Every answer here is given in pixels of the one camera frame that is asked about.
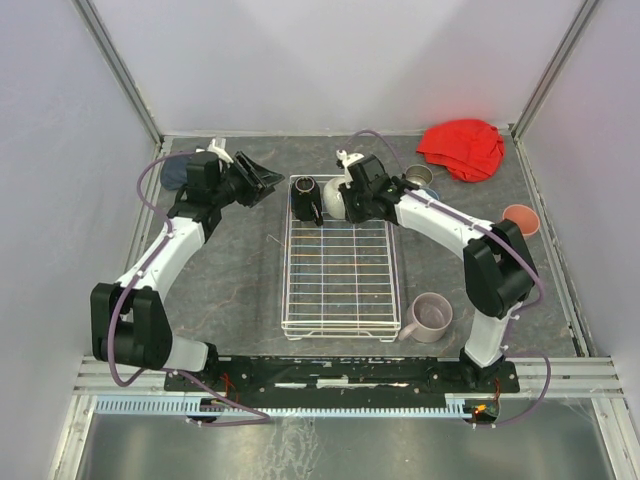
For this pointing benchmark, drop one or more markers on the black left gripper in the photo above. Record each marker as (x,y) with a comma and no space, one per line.
(248,179)

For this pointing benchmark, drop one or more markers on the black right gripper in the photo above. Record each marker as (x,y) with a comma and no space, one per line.
(351,209)

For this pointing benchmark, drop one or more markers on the cream ceramic mug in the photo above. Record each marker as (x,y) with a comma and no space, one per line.
(332,199)

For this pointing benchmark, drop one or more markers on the black mug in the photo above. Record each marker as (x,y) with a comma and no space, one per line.
(306,201)

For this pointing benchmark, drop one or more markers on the blue plastic cup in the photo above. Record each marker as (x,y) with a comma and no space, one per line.
(432,193)

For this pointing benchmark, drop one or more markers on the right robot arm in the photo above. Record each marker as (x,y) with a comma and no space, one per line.
(499,272)

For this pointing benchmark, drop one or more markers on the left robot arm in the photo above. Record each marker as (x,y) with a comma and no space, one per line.
(129,325)

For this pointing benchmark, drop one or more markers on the dark blue cloth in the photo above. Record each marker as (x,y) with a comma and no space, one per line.
(173,174)

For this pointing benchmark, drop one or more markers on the red cloth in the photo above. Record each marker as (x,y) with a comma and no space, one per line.
(471,150)

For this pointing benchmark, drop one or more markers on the lilac ceramic mug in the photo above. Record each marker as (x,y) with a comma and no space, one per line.
(428,317)

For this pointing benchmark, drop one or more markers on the pink plastic cup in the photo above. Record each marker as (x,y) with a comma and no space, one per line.
(524,217)

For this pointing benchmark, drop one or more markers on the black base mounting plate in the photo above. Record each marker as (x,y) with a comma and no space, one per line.
(281,381)

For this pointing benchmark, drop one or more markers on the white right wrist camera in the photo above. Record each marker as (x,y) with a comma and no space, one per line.
(344,160)

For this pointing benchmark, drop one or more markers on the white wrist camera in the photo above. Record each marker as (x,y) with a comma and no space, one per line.
(344,160)
(219,151)

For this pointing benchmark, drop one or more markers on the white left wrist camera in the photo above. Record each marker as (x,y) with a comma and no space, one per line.
(219,151)

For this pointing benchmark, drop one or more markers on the white wire dish rack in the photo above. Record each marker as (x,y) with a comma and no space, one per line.
(339,280)

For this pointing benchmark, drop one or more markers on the white slotted cable duct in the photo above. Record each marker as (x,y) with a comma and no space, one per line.
(200,406)

